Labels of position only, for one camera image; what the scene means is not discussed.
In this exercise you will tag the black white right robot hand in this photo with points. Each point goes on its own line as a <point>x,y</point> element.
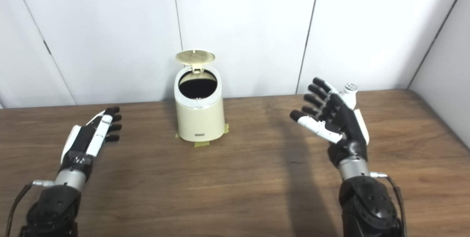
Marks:
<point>349,127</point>

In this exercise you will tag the black wall panel hinge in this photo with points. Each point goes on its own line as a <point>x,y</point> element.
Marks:
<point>46,47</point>

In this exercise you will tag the cream-colored lidded bin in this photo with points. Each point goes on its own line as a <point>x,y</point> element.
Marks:
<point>200,119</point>

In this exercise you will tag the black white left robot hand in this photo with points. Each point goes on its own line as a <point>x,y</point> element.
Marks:
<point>82,145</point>

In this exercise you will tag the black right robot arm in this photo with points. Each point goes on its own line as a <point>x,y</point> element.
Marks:
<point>367,207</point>

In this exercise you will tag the small white plastic bottle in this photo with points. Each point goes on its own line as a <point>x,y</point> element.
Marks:
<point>350,94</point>

